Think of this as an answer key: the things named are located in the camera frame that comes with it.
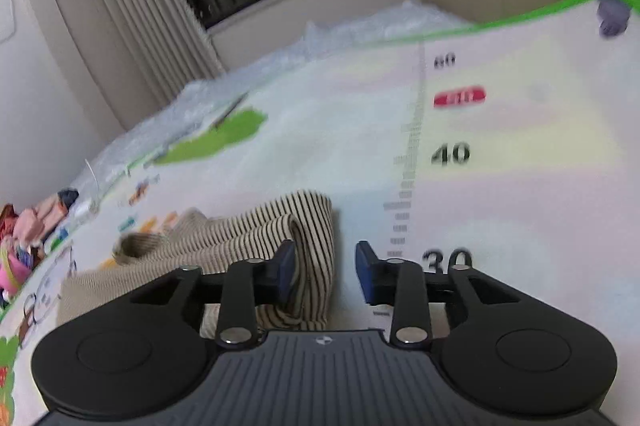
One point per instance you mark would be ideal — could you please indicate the small grey object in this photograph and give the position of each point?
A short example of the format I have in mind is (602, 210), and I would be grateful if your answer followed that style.
(612, 14)

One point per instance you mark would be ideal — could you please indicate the printed play mat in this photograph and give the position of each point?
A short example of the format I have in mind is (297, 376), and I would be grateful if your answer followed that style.
(500, 186)

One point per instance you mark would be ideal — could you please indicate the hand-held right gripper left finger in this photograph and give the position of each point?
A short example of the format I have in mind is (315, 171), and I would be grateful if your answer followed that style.
(286, 267)

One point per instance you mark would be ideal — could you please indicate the clear bubble wrap sheet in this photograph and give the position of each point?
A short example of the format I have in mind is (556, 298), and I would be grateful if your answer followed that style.
(350, 36)

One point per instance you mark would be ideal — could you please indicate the pile of colourful toys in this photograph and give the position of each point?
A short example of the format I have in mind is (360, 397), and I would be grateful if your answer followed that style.
(30, 231)

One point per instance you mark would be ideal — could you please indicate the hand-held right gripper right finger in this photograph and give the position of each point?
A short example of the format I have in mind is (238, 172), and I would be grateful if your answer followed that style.
(364, 271)

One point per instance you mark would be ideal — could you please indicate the beige vertical blinds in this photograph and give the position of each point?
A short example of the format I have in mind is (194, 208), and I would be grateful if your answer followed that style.
(145, 6)

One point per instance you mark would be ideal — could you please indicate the beige striped garment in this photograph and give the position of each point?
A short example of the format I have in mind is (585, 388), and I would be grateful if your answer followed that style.
(260, 231)

